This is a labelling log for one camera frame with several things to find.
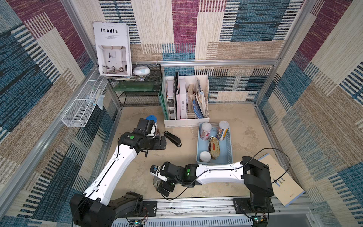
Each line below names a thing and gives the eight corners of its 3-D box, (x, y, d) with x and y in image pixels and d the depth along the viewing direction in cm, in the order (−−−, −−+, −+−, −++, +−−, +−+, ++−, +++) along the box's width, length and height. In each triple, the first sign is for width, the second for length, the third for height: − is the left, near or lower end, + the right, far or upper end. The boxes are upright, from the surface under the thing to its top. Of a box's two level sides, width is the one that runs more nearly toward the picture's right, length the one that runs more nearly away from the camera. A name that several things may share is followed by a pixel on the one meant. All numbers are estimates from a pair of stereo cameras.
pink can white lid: (200, 140, 100) (202, 132, 92) (200, 130, 105) (201, 122, 97) (210, 140, 100) (212, 131, 92) (209, 130, 105) (211, 122, 97)
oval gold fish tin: (209, 159, 91) (210, 157, 89) (207, 138, 100) (207, 136, 98) (220, 159, 91) (221, 157, 89) (217, 138, 100) (217, 136, 98)
